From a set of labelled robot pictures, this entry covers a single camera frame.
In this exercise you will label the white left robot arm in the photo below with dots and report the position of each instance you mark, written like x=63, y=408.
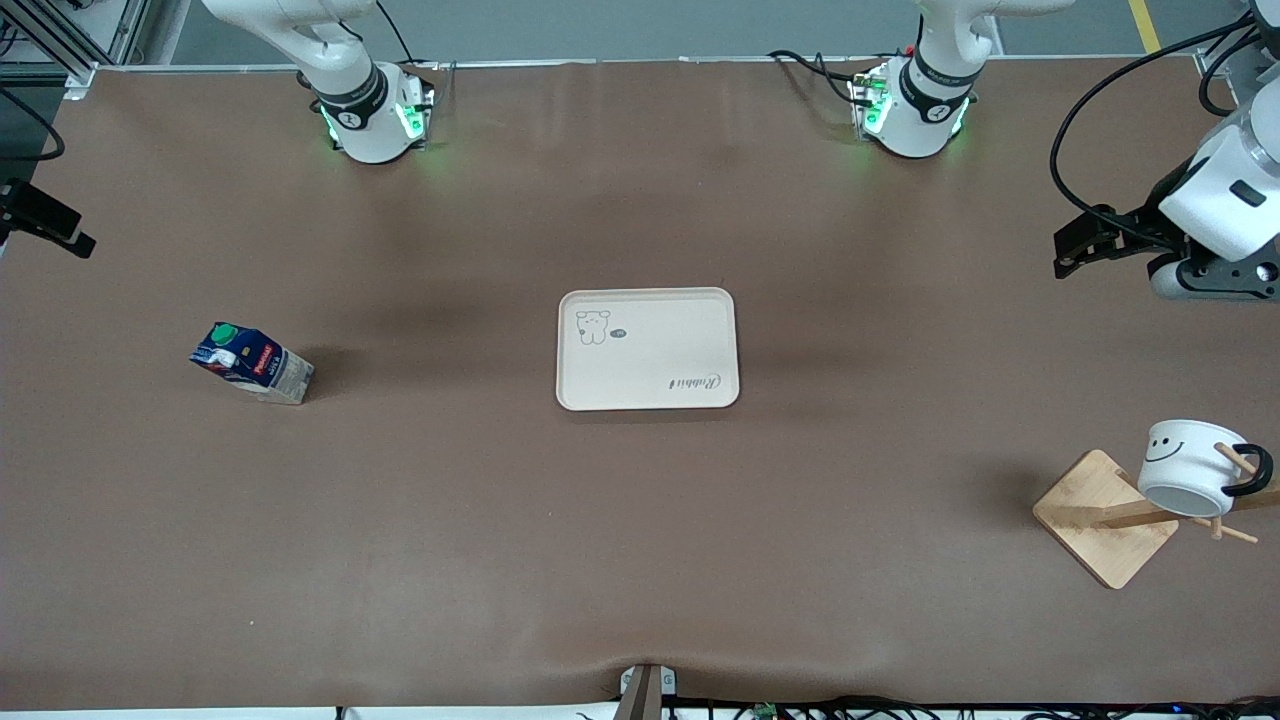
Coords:
x=915, y=125

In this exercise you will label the grey camera mount clamp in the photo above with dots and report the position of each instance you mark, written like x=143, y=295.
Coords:
x=645, y=690

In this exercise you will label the brown table mat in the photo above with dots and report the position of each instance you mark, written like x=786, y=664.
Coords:
x=400, y=550

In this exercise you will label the wooden mug stand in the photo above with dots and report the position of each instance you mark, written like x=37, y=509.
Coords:
x=1100, y=520

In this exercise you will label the beige plastic tray bear print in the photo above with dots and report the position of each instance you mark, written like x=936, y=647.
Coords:
x=650, y=360

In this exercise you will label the blue milk carton green cap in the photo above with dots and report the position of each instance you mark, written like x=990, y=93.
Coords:
x=255, y=365

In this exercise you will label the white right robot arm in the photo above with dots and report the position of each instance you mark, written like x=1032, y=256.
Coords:
x=365, y=125

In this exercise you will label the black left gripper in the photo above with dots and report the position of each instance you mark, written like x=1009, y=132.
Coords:
x=1137, y=225

